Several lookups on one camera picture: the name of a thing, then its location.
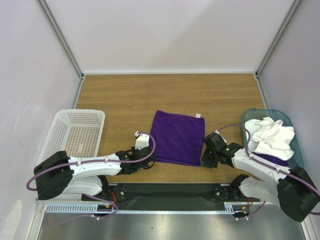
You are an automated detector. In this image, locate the purple towel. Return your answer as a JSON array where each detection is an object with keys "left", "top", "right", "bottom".
[
  {"left": 255, "top": 153, "right": 289, "bottom": 167},
  {"left": 150, "top": 110, "right": 205, "bottom": 167}
]

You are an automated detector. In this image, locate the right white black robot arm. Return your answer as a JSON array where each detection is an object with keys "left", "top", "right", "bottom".
[{"left": 201, "top": 132, "right": 320, "bottom": 222}]

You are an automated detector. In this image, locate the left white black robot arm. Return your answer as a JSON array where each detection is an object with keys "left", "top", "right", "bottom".
[{"left": 26, "top": 146, "right": 156, "bottom": 201}]

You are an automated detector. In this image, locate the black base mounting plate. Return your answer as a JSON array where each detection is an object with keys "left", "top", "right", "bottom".
[{"left": 95, "top": 183, "right": 248, "bottom": 212}]

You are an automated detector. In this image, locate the white towel in tub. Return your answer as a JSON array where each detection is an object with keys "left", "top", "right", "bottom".
[{"left": 244, "top": 117, "right": 295, "bottom": 161}]

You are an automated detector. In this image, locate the purple towel in tub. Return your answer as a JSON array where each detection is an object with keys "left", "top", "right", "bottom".
[{"left": 255, "top": 153, "right": 289, "bottom": 167}]

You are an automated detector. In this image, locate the white perforated plastic basket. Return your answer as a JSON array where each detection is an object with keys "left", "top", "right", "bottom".
[{"left": 36, "top": 109, "right": 106, "bottom": 165}]

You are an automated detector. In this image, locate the teal translucent plastic tub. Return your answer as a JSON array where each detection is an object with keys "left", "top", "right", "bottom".
[{"left": 241, "top": 108, "right": 304, "bottom": 168}]

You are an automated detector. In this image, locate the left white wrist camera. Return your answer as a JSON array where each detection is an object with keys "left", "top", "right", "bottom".
[{"left": 134, "top": 131, "right": 150, "bottom": 150}]

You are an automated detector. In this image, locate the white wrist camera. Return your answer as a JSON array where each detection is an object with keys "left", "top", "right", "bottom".
[
  {"left": 214, "top": 130, "right": 227, "bottom": 143},
  {"left": 134, "top": 131, "right": 150, "bottom": 150}
]

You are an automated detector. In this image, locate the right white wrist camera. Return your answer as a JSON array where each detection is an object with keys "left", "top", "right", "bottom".
[{"left": 214, "top": 130, "right": 227, "bottom": 143}]

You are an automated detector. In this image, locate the left aluminium corner post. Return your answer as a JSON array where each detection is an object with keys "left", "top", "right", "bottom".
[{"left": 36, "top": 0, "right": 84, "bottom": 79}]

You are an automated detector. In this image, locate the aluminium corner post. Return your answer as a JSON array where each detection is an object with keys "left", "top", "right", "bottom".
[
  {"left": 255, "top": 0, "right": 303, "bottom": 78},
  {"left": 36, "top": 0, "right": 84, "bottom": 79}
]

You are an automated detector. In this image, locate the right aluminium corner post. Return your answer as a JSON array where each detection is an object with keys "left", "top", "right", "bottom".
[{"left": 255, "top": 0, "right": 303, "bottom": 78}]

